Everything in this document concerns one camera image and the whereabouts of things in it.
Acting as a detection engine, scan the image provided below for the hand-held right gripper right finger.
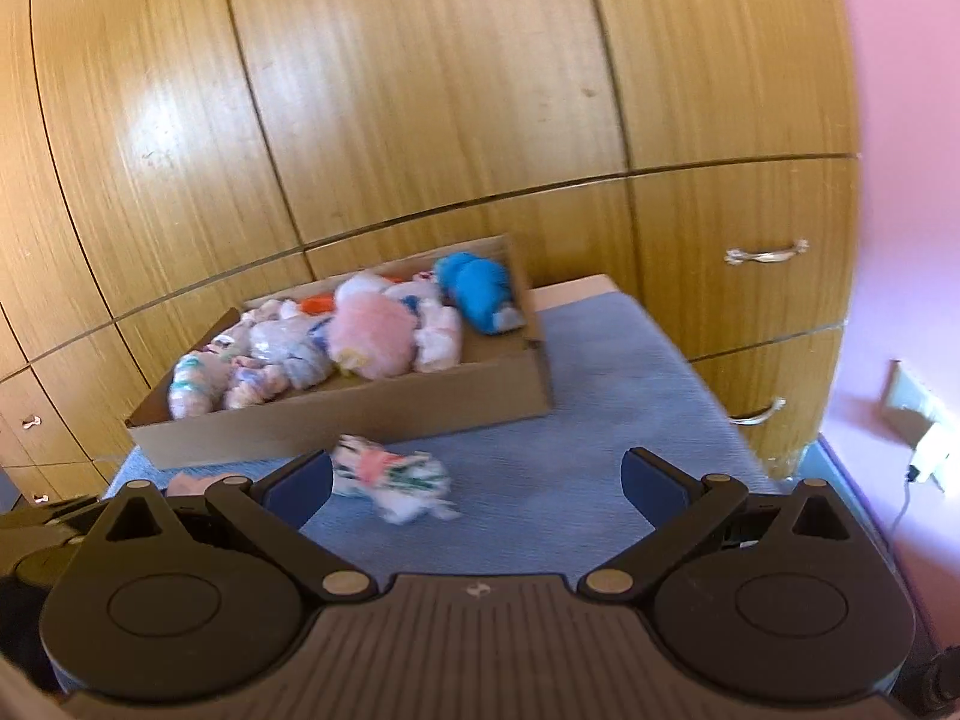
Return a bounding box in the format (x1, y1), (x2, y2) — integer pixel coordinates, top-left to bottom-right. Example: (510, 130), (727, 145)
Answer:
(577, 446), (863, 602)

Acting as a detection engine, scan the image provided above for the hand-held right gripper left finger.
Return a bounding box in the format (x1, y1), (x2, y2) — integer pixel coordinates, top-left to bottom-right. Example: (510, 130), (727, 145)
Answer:
(86, 441), (378, 605)

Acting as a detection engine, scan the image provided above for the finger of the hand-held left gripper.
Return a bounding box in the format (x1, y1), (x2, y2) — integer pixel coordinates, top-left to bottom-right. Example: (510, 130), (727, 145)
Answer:
(0, 496), (106, 548)

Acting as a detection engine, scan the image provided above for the cardboard box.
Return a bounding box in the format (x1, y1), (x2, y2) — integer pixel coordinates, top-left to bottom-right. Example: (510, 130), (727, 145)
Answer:
(124, 234), (554, 472)

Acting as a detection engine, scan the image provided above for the white patterned bundle red band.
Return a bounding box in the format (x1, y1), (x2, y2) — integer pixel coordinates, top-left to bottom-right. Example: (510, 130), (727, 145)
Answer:
(330, 433), (462, 526)

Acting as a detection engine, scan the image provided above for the beige pink bundle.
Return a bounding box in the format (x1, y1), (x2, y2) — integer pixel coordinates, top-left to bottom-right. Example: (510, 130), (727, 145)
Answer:
(165, 471), (233, 500)

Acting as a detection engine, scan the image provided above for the pastel striped bundle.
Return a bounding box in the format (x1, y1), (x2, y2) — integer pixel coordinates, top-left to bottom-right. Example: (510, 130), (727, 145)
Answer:
(225, 360), (290, 410)

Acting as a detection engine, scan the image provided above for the grey bundle with blue print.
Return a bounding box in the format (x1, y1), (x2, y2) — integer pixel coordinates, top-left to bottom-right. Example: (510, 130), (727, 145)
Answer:
(281, 330), (335, 389)

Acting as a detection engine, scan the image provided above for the white bundle with teal band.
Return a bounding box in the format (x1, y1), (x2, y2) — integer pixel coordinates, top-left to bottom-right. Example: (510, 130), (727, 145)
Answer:
(169, 351), (233, 421)

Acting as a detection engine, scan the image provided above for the clear white plastic bundle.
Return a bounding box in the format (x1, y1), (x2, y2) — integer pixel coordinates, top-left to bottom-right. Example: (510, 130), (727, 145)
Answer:
(247, 319), (301, 365)

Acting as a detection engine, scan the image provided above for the pink fluffy bundle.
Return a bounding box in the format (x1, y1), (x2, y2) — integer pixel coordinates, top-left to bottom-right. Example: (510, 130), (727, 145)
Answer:
(330, 292), (419, 380)

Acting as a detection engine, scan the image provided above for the plain white bundle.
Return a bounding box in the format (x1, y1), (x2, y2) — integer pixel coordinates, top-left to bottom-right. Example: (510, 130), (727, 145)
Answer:
(334, 272), (391, 301)

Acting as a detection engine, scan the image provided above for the grey white bundle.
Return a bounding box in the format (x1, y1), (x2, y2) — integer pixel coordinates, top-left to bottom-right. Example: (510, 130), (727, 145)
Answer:
(390, 277), (443, 316)

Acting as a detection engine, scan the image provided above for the blue sock bundle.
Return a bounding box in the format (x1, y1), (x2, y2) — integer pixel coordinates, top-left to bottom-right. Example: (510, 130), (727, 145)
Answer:
(435, 251), (526, 335)

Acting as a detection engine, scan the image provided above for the dark grey furniture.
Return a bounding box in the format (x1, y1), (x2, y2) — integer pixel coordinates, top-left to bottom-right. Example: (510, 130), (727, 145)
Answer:
(0, 465), (35, 515)

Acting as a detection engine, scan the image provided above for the blue towel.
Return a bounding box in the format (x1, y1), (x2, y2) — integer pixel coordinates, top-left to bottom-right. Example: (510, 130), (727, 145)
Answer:
(101, 292), (781, 593)

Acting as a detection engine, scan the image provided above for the white charger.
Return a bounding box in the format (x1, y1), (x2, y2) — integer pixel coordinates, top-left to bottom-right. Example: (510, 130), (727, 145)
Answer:
(911, 427), (960, 492)

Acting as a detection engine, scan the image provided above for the wooden wardrobe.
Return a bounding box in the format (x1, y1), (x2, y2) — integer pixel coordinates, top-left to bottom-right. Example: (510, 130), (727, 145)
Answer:
(0, 0), (863, 511)

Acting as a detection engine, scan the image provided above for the large metal drawer handle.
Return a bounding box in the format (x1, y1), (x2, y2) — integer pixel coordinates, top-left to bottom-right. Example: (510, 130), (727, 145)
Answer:
(731, 397), (787, 427)
(724, 238), (811, 267)

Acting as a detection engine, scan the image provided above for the beige wall socket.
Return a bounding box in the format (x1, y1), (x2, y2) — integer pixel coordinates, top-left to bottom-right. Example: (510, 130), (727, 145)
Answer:
(885, 360), (960, 458)

